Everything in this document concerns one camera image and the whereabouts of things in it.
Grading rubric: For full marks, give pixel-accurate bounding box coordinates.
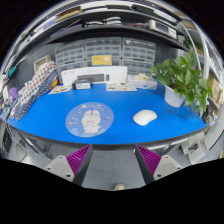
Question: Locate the white and blue tissue box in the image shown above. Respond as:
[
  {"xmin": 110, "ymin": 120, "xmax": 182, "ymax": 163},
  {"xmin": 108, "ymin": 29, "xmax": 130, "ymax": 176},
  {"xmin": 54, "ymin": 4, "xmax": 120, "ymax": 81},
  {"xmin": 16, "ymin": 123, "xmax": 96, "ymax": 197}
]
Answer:
[{"xmin": 127, "ymin": 73, "xmax": 158, "ymax": 90}]

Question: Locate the sticker sheet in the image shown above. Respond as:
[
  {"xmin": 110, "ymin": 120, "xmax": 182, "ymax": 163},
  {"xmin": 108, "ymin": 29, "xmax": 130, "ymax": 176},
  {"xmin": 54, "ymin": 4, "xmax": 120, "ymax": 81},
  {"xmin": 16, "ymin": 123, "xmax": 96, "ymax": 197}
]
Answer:
[
  {"xmin": 48, "ymin": 84, "xmax": 73, "ymax": 96},
  {"xmin": 105, "ymin": 82, "xmax": 138, "ymax": 92}
]

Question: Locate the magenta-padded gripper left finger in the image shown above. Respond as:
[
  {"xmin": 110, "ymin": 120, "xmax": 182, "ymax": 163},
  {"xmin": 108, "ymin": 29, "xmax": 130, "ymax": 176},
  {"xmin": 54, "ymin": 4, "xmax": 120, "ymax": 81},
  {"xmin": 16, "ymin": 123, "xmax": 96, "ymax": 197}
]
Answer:
[{"xmin": 43, "ymin": 144, "xmax": 94, "ymax": 187}]

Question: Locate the polka dot patterned cloth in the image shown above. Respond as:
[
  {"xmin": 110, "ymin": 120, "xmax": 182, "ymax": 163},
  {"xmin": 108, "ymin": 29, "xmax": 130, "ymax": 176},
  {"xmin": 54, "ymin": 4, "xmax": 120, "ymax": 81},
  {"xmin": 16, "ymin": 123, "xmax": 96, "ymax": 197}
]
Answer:
[{"xmin": 9, "ymin": 60, "xmax": 59, "ymax": 122}]

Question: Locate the tan woven basket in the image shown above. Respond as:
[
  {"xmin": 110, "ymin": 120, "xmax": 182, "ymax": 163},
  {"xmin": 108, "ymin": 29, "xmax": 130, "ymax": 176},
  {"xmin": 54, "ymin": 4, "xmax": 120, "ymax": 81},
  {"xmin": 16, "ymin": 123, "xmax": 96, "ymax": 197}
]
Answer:
[{"xmin": 33, "ymin": 54, "xmax": 53, "ymax": 73}]

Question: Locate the yellow card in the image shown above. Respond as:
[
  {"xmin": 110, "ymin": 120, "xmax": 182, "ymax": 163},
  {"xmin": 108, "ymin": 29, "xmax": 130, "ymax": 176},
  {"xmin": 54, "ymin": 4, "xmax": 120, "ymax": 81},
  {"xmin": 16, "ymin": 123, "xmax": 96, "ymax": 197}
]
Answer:
[{"xmin": 91, "ymin": 54, "xmax": 113, "ymax": 67}]

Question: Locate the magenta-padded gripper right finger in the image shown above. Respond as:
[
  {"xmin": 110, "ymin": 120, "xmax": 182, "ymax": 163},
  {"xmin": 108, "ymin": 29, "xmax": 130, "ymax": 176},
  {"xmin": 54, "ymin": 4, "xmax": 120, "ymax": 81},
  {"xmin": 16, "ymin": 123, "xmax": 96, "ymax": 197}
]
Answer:
[{"xmin": 134, "ymin": 144, "xmax": 184, "ymax": 185}]

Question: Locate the dark shelf unit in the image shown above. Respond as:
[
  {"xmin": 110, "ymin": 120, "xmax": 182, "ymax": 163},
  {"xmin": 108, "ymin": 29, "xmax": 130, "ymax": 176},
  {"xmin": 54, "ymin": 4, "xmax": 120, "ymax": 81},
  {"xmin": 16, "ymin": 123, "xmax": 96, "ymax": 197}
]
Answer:
[{"xmin": 19, "ymin": 0, "xmax": 208, "ymax": 51}]

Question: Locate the white keyboard box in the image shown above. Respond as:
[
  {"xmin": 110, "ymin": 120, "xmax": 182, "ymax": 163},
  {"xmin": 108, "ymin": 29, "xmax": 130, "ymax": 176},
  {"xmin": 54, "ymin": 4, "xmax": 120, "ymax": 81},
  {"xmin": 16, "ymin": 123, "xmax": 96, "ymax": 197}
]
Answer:
[{"xmin": 60, "ymin": 65, "xmax": 129, "ymax": 87}]

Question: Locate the small black box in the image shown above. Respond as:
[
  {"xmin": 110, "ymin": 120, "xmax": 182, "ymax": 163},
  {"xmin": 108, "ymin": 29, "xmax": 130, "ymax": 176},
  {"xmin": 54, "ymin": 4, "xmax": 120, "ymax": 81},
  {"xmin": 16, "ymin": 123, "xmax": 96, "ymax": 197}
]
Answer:
[{"xmin": 71, "ymin": 79, "xmax": 92, "ymax": 91}]

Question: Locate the white computer mouse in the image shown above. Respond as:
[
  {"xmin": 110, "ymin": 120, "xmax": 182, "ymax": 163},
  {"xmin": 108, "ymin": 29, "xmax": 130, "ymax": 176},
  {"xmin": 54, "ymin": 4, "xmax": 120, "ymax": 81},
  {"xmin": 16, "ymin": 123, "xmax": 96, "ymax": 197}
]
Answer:
[{"xmin": 132, "ymin": 109, "xmax": 158, "ymax": 127}]

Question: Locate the green potted plant white pot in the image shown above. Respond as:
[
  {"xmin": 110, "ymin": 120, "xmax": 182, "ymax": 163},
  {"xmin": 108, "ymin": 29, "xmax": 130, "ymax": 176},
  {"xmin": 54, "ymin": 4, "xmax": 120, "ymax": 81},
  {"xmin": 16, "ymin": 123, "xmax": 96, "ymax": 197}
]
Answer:
[{"xmin": 149, "ymin": 49, "xmax": 214, "ymax": 118}]

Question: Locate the grey parts drawer cabinet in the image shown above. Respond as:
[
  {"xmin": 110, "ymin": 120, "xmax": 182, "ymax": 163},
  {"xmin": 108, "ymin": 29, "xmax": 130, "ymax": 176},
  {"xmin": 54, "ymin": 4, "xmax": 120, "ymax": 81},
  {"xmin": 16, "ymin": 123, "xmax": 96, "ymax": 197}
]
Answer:
[
  {"xmin": 54, "ymin": 42, "xmax": 86, "ymax": 73},
  {"xmin": 121, "ymin": 37, "xmax": 157, "ymax": 76},
  {"xmin": 84, "ymin": 37, "xmax": 123, "ymax": 67}
]

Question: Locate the purple toy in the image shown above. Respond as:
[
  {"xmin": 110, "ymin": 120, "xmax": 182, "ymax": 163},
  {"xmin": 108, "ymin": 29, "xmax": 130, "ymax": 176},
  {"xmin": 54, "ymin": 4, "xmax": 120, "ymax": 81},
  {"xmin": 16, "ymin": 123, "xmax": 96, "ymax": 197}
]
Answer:
[{"xmin": 8, "ymin": 86, "xmax": 20, "ymax": 103}]

